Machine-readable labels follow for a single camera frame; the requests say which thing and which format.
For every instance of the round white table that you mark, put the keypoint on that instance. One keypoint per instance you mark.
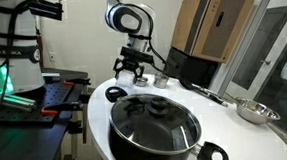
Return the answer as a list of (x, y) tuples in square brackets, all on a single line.
[(227, 138)]

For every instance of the aluminium rail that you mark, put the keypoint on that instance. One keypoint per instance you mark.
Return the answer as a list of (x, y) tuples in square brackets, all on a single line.
[(14, 100)]

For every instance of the steel bowl near edge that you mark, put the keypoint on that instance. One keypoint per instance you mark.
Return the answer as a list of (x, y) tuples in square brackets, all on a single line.
[(141, 82)]

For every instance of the black perforated robot bench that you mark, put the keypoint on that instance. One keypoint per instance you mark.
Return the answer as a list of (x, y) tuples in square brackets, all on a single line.
[(20, 147)]

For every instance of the tall steel cup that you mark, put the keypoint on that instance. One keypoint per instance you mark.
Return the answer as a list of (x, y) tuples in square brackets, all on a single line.
[(161, 81)]

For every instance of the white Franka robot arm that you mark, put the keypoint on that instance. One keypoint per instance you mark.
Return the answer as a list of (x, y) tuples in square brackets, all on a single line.
[(146, 13)]

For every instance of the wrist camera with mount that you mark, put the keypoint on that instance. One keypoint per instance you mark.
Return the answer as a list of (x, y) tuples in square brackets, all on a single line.
[(137, 54)]

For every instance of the black ribbed case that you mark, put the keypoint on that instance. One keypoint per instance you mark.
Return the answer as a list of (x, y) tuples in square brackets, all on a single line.
[(189, 68)]

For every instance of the glass door white frame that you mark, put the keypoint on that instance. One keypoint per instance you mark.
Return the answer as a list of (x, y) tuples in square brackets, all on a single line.
[(264, 32)]

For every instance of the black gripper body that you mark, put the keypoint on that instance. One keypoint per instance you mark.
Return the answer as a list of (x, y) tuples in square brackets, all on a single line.
[(131, 65)]

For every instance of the black cooking pot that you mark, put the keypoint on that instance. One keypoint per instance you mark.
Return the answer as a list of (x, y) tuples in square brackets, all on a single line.
[(128, 154)]

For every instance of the brown cardboard box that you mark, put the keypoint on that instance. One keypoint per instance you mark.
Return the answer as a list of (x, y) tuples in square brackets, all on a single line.
[(213, 22)]

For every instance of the wide steel bowl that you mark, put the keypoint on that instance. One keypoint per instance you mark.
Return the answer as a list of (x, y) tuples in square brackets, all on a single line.
[(255, 111)]

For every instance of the black kitchen tongs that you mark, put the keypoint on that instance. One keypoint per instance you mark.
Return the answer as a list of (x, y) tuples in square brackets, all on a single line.
[(215, 99)]

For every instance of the black spatula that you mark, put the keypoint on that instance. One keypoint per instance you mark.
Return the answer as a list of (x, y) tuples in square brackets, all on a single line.
[(185, 84)]

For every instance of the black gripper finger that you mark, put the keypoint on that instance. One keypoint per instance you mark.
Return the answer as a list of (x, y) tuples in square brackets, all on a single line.
[(139, 73), (118, 66)]

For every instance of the black bar camera unit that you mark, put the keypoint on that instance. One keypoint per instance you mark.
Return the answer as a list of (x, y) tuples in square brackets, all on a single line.
[(45, 9)]

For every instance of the glass pot lid black knob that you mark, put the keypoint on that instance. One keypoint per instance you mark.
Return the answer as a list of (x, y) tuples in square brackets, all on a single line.
[(139, 123)]

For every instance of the white wall socket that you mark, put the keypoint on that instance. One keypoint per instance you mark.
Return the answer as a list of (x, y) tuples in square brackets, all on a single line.
[(52, 56)]

